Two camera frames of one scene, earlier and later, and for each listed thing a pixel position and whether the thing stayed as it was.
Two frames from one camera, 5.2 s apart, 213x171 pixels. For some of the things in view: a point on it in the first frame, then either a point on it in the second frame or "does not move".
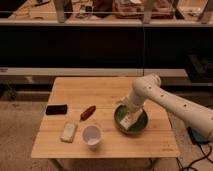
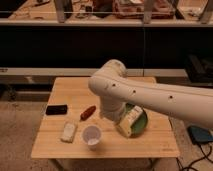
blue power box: [196, 136] does not move
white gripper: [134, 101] -> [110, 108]
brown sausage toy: [87, 113] does not move
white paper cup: [91, 135] does not move
